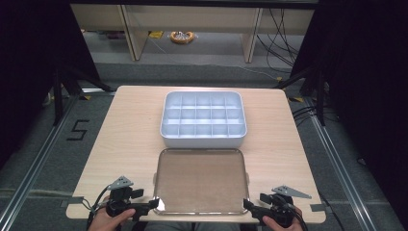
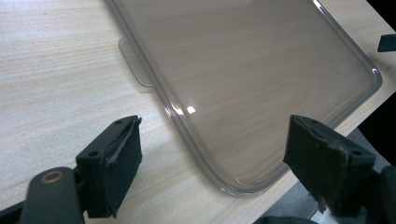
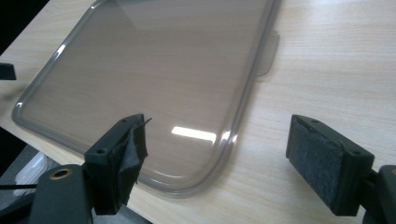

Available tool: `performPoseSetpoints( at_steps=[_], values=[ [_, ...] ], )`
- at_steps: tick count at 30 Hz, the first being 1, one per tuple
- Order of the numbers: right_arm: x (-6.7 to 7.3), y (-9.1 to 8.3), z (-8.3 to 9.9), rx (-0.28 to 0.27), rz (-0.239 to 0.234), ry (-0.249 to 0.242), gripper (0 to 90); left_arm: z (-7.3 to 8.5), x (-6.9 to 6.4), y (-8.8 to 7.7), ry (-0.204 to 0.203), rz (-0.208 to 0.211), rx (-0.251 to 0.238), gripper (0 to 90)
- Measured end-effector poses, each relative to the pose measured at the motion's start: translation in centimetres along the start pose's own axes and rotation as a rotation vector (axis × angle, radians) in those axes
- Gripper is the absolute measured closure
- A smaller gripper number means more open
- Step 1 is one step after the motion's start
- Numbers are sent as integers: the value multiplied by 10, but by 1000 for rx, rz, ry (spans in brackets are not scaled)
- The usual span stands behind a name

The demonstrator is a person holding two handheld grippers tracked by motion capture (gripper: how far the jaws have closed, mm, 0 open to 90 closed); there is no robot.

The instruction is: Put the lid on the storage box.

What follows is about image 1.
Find thin white floor cable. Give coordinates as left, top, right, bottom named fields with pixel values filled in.
left=134, top=13, right=281, bottom=81

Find beige wooden furniture frame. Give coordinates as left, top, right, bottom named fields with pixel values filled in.
left=70, top=3, right=316, bottom=64

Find person's right hand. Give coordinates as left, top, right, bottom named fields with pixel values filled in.
left=262, top=206, right=304, bottom=231

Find bundle of black floor cables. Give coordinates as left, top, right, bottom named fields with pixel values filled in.
left=255, top=8, right=304, bottom=75

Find aluminium floor rail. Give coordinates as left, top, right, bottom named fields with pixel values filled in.
left=302, top=97, right=379, bottom=231
left=0, top=92, right=81, bottom=231

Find person's left hand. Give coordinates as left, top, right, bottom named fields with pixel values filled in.
left=88, top=195, right=137, bottom=231

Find black metal stand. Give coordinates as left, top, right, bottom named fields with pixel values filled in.
left=274, top=64, right=331, bottom=127
left=52, top=62, right=114, bottom=127

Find clear plastic box lid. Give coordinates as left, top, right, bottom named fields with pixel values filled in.
left=153, top=147, right=251, bottom=216

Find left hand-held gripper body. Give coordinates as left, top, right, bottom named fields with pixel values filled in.
left=105, top=175, right=142, bottom=222

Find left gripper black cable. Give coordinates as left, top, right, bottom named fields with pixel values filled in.
left=86, top=185, right=112, bottom=230

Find white compartment storage box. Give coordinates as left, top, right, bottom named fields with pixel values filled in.
left=159, top=90, right=248, bottom=149

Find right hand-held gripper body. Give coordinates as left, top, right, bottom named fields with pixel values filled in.
left=254, top=185, right=313, bottom=228

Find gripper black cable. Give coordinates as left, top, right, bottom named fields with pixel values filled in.
left=86, top=185, right=112, bottom=230
left=273, top=193, right=310, bottom=231

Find black curtain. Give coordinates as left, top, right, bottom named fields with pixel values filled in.
left=0, top=0, right=104, bottom=171
left=288, top=0, right=408, bottom=222

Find orange ring-shaped object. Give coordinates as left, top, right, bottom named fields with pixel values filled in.
left=168, top=30, right=196, bottom=45

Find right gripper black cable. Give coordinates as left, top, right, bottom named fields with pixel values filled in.
left=273, top=193, right=310, bottom=231

